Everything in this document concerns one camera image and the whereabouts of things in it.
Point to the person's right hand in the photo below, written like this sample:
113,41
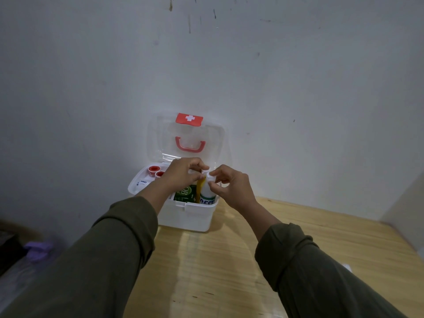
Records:
236,188

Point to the person's left hand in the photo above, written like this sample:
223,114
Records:
180,177

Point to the green yellow OB herbal box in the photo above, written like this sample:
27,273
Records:
185,194

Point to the yellow liquid bottle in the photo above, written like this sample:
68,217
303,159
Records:
200,188

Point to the white bottle green label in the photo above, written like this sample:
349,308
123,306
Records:
207,192

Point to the short white gauze roll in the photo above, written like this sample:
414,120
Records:
142,183

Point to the person's left forearm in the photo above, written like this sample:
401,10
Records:
89,268

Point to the person's right forearm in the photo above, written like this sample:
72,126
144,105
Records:
314,271

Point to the light wooden table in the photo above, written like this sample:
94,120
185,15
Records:
232,268

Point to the purple plastic object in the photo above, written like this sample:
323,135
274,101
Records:
38,250

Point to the dark wooden stairs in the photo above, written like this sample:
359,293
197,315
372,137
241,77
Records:
10,248

